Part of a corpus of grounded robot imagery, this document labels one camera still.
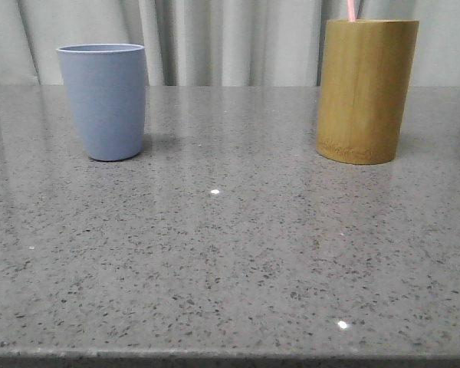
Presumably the blue plastic cup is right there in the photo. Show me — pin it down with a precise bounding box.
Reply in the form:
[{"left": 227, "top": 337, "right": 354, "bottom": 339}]
[{"left": 57, "top": 44, "right": 146, "bottom": 162}]

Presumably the pink chopstick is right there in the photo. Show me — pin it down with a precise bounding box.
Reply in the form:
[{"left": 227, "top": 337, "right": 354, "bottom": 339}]
[{"left": 347, "top": 0, "right": 357, "bottom": 22}]

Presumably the grey pleated curtain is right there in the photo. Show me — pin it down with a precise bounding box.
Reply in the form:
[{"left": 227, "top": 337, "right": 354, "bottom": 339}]
[{"left": 0, "top": 0, "right": 460, "bottom": 87}]

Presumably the bamboo cylinder holder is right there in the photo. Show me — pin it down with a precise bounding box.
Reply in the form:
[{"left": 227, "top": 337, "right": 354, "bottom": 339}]
[{"left": 316, "top": 19, "right": 419, "bottom": 165}]

